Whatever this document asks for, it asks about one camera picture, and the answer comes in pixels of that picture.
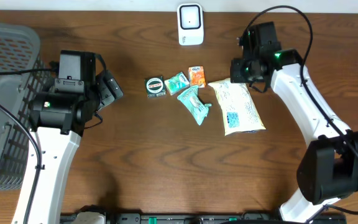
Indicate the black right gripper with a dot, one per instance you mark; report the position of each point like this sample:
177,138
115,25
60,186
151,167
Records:
235,75

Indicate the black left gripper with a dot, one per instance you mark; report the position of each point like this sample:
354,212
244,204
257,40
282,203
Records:
107,95

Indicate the green round-logo box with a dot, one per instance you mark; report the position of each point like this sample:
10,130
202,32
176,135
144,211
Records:
155,87

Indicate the teal small tissue pack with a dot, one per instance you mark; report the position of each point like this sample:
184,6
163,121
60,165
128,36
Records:
176,83

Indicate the orange small tissue pack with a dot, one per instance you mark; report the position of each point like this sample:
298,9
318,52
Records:
196,76

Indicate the large yellow snack bag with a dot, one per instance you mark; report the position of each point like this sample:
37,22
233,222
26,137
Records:
238,109

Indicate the teal long snack packet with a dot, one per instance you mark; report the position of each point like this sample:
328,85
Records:
189,98

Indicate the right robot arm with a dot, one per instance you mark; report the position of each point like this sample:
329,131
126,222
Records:
328,172

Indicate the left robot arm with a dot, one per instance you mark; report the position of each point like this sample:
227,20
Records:
58,117

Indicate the white barcode scanner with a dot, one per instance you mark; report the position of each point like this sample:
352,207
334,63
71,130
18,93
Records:
190,24

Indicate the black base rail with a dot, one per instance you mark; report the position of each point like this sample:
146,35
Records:
96,214

